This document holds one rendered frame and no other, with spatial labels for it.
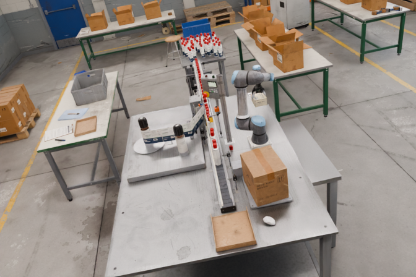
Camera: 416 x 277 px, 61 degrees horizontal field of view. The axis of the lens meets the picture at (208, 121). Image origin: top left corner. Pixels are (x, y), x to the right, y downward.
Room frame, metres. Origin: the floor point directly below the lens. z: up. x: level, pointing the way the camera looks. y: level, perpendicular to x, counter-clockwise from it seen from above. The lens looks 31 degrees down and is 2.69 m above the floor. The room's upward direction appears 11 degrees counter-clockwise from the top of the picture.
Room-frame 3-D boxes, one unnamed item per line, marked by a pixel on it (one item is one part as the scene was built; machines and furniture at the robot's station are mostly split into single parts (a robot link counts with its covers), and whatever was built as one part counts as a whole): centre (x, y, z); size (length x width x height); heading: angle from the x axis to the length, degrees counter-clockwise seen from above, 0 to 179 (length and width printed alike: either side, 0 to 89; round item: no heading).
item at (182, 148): (2.58, 0.26, 1.03); 0.09 x 0.09 x 0.30
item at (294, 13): (8.09, -2.33, 0.61); 0.70 x 0.60 x 1.22; 15
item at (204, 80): (2.77, -0.10, 1.38); 0.17 x 0.10 x 0.19; 55
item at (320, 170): (2.40, -0.43, 0.81); 0.90 x 0.90 x 0.04; 3
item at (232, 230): (1.66, -0.02, 0.85); 0.30 x 0.26 x 0.04; 0
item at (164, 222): (2.53, 0.08, 0.82); 2.10 x 1.50 x 0.02; 0
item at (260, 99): (3.10, -0.54, 0.99); 0.16 x 0.12 x 0.07; 3
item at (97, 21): (8.16, 2.01, 0.97); 0.47 x 0.41 x 0.37; 179
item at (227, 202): (2.66, -0.02, 0.86); 1.65 x 0.08 x 0.04; 0
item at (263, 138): (2.58, -0.42, 0.92); 0.15 x 0.15 x 0.10
